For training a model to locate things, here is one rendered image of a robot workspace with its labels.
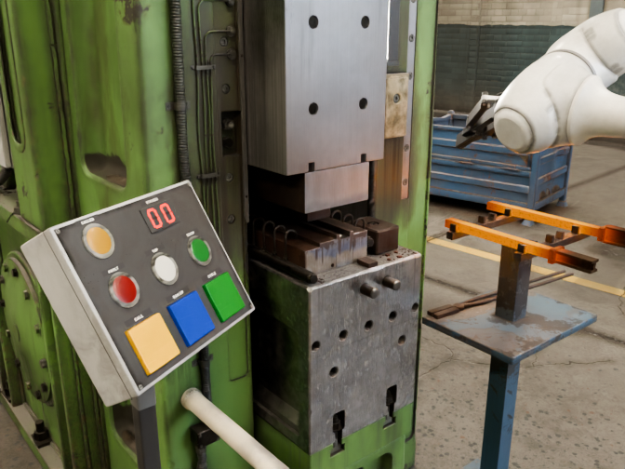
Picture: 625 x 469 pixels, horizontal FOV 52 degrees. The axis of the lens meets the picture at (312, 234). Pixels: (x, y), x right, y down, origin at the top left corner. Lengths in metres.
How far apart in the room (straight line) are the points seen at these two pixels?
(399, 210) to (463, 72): 8.47
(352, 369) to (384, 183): 0.53
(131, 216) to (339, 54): 0.62
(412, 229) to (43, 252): 1.22
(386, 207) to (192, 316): 0.89
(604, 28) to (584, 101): 0.15
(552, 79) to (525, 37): 8.82
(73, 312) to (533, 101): 0.73
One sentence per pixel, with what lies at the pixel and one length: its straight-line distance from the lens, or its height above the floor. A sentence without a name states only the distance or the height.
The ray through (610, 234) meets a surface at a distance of 1.81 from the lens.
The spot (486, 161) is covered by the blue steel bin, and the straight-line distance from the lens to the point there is 5.29.
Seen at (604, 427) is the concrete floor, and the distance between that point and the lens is 2.82.
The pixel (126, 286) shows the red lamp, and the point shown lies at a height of 1.09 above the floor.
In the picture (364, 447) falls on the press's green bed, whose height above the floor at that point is 0.40.
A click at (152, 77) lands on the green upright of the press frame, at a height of 1.38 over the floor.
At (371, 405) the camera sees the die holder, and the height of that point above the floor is 0.53.
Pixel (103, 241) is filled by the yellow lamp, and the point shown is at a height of 1.16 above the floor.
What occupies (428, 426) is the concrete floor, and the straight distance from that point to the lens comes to 2.63.
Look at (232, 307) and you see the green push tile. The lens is 1.19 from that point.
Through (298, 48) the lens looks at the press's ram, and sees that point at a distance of 1.39.
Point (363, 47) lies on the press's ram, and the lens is 1.51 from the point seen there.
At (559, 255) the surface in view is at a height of 0.97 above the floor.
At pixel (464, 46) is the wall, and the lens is 10.29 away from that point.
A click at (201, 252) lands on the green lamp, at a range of 1.18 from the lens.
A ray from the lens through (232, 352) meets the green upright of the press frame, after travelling 1.65.
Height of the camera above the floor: 1.48
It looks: 18 degrees down
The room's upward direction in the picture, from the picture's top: straight up
